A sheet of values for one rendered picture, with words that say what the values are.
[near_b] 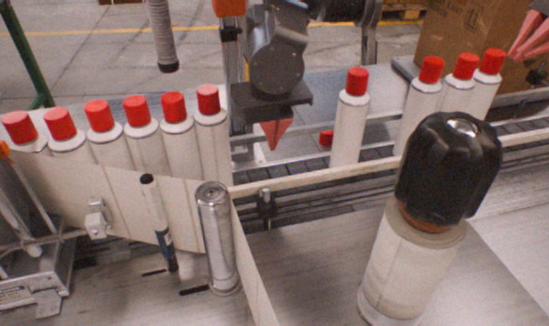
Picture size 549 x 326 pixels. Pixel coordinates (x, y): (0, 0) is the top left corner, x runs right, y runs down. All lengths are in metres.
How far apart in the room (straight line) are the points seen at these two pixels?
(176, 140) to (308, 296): 0.29
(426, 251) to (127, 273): 0.42
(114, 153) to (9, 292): 0.23
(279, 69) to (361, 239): 0.34
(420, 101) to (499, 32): 0.37
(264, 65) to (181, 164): 0.27
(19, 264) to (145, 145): 0.23
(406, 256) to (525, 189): 0.53
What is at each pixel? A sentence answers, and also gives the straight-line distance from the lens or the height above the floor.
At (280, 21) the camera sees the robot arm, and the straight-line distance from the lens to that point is 0.39.
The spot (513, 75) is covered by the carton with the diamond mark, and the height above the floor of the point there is 0.92.
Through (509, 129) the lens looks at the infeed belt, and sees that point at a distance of 0.98.
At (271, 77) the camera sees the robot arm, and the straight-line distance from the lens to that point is 0.40.
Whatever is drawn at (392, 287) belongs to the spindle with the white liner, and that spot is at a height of 0.98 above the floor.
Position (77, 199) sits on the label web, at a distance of 0.59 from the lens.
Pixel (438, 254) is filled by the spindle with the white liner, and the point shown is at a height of 1.05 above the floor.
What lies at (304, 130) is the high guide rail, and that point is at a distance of 0.70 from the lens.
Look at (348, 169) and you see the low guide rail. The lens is 0.70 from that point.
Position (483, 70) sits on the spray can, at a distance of 0.78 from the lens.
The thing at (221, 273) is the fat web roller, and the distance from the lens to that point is 0.52.
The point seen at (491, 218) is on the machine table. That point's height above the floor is 0.83.
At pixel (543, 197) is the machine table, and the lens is 0.92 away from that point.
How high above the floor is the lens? 1.37
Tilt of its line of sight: 42 degrees down
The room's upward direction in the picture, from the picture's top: straight up
